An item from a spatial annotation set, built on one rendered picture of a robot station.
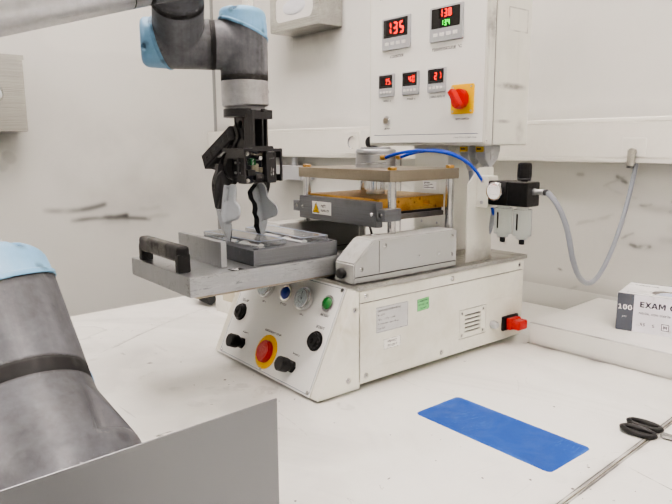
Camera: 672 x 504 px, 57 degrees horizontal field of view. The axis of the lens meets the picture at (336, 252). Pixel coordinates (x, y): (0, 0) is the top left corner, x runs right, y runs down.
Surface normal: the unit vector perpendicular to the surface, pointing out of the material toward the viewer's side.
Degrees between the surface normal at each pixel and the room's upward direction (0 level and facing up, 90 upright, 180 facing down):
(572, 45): 90
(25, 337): 45
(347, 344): 90
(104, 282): 90
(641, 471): 0
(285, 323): 65
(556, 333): 90
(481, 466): 0
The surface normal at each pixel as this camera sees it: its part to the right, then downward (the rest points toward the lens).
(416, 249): 0.62, 0.13
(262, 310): -0.71, -0.32
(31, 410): 0.18, -0.79
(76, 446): 0.56, -0.62
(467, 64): -0.78, 0.11
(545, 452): 0.00, -0.99
